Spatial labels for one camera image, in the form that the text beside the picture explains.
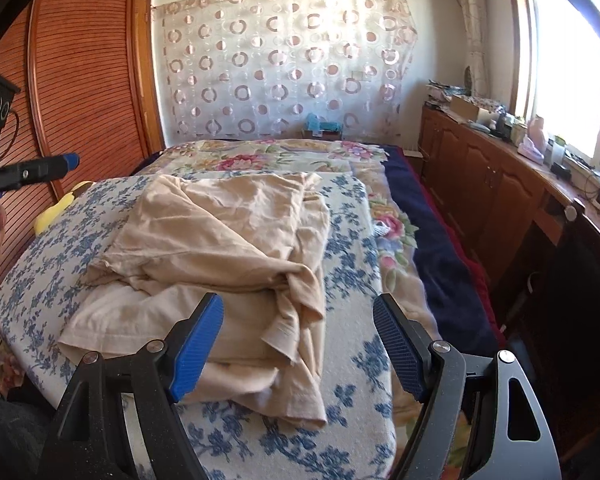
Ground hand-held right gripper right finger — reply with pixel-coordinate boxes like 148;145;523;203
372;292;563;480

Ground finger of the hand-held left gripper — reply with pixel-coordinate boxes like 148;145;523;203
0;154;80;193

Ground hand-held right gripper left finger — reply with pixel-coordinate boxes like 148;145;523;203
37;292;226;480

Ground beige shirt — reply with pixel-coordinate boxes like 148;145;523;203
57;172;331;431

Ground yellow pillow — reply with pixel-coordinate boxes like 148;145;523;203
34;182;93;236

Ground wooden louvered wardrobe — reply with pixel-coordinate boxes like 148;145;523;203
0;0;165;331

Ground blue floral padded board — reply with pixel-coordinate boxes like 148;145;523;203
0;172;401;480

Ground navy blue blanket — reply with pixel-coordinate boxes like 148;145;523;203
382;145;501;346

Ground black chair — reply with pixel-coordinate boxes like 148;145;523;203
500;210;600;461

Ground wooden sideboard cabinet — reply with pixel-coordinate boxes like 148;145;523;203
419;102;600;286

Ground dark cloth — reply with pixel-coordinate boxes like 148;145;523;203
0;280;61;480

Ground pink floral blanket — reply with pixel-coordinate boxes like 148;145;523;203
0;139;476;466

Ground circle patterned sheer curtain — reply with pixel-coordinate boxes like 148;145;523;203
152;0;421;143

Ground teal toy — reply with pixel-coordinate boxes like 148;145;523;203
305;115;342;136

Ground pink object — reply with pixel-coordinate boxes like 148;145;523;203
517;116;549;162

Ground cardboard box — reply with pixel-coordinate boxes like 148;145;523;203
449;95;507;122

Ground pile of papers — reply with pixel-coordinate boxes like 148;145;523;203
425;79;461;111

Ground window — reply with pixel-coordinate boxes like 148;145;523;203
510;0;600;171

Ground lace window curtain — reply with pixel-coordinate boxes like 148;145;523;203
450;0;487;91

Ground tangled cables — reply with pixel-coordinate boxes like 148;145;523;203
570;167;600;207

